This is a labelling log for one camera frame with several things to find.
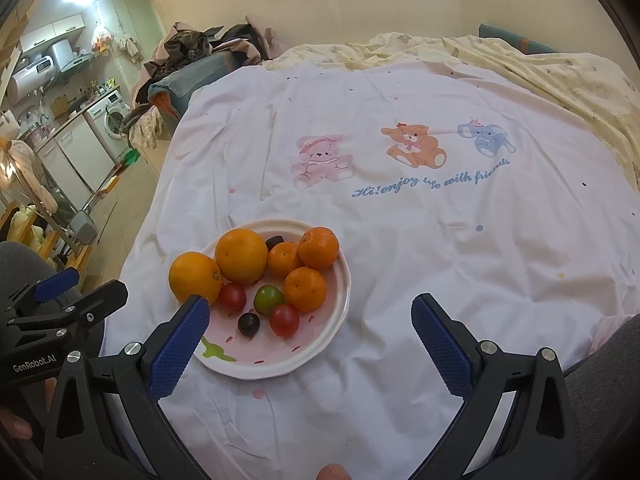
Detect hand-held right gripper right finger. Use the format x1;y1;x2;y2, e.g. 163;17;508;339
410;293;576;480

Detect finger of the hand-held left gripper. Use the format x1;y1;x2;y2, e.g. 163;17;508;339
32;267;81;306
70;280;130;329

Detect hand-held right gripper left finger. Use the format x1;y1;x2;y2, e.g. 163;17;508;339
42;295;211;480

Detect large orange with stem mark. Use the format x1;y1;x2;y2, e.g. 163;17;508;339
168;251;224;306

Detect red cherry tomato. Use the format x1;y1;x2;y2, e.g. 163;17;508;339
218;282;248;314
269;304;301;338

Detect green tomato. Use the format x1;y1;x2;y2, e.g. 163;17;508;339
253;285;285;316

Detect pink dotted plate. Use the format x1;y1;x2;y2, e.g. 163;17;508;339
192;218;352;380

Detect small tangerine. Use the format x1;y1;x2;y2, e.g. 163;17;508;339
267;241;305;279

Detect person's left hand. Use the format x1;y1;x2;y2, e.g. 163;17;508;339
0;377;58;441

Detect person's right hand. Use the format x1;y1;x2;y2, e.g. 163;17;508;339
317;463;354;480

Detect grey metal stool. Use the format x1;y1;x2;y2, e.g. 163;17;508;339
49;199;99;252

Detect white printed blanket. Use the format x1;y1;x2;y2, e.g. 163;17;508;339
102;52;640;480

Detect beige plush toy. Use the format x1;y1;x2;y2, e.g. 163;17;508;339
0;136;59;217

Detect white base cabinet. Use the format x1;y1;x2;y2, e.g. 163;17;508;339
35;110;119;197

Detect person's right trouser leg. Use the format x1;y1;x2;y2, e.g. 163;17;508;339
564;314;640;480

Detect pink striped cloth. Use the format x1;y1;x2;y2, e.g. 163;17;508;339
589;313;640;357

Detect white washing machine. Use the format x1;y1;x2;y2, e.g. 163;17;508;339
84;87;133;162

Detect floral cloth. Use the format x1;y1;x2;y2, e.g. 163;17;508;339
129;109;169;151

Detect white water heater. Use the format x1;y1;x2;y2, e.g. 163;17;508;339
10;55;56;107

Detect range hood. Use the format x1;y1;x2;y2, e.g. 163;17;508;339
47;39;97;75

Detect orange plastic bag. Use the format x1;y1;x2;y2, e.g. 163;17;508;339
91;22;116;54

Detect camouflage garment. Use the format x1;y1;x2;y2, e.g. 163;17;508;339
162;22;227;74

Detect dark clothes pile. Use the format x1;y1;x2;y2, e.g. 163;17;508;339
215;22;266;67

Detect yellow printed quilt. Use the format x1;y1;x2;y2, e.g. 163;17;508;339
264;32;640;187

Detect teal cushion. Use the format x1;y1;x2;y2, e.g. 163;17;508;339
478;23;559;55

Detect white wall cabinets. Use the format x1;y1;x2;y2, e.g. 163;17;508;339
19;12;87;54

